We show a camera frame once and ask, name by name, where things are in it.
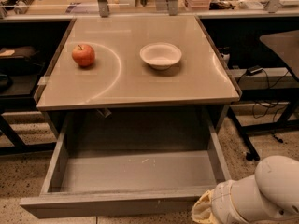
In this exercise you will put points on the padded gripper body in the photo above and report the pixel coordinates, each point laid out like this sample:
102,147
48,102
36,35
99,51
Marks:
221,201

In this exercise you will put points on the grey top drawer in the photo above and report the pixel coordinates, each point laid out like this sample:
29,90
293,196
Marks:
132,164

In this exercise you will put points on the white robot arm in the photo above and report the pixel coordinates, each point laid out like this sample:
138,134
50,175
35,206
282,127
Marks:
271,193

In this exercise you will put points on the grey cabinet with tan top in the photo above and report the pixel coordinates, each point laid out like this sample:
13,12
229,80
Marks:
119,78

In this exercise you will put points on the black power adapter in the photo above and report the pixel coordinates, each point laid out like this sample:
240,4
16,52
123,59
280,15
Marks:
254,70

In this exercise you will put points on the white paper bowl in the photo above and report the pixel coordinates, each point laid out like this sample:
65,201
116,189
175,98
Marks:
160,55

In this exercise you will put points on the red apple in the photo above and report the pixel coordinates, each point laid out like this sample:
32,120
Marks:
83,55

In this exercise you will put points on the black table leg frame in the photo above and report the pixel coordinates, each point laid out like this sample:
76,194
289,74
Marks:
282,124

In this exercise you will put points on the black left table frame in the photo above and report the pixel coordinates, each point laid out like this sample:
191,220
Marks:
25,132

